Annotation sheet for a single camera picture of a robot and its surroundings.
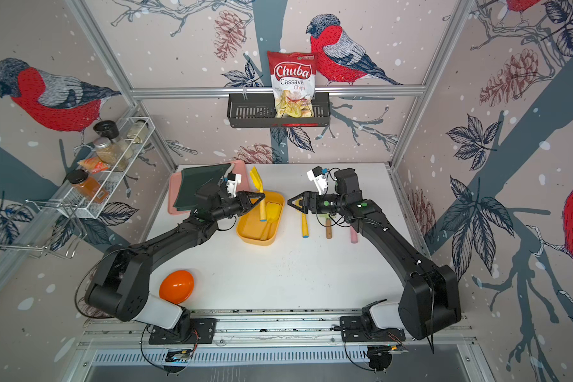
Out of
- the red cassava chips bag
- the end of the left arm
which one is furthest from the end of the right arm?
the red cassava chips bag

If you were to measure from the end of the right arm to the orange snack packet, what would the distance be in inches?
24.5

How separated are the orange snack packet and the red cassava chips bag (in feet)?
1.98

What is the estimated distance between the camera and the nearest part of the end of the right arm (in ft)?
2.24
